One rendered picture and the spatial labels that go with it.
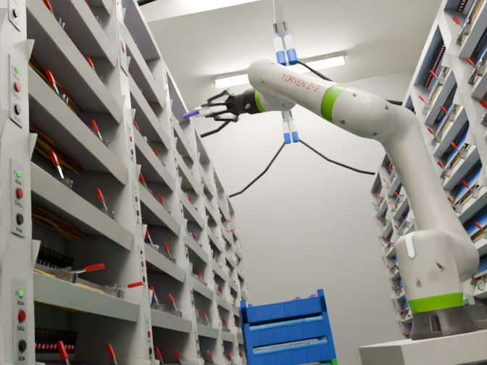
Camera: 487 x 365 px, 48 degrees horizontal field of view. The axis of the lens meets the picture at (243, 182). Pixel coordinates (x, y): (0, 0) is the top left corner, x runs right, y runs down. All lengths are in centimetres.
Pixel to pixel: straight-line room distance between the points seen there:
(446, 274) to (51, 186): 88
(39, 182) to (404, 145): 99
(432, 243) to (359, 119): 38
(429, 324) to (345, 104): 60
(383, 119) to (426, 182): 22
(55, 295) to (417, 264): 80
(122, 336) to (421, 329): 75
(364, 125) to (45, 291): 89
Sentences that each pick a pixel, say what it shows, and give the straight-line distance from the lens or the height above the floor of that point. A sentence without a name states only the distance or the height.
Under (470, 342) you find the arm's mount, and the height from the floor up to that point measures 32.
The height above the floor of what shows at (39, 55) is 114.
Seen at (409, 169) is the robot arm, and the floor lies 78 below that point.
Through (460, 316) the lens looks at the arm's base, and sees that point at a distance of 135.
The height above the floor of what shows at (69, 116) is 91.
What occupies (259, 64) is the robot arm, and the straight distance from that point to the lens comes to 176.
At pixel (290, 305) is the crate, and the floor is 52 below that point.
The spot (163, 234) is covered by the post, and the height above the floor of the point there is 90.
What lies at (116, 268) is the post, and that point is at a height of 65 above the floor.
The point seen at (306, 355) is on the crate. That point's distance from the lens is 196.
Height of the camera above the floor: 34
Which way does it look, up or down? 18 degrees up
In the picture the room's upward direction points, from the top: 9 degrees counter-clockwise
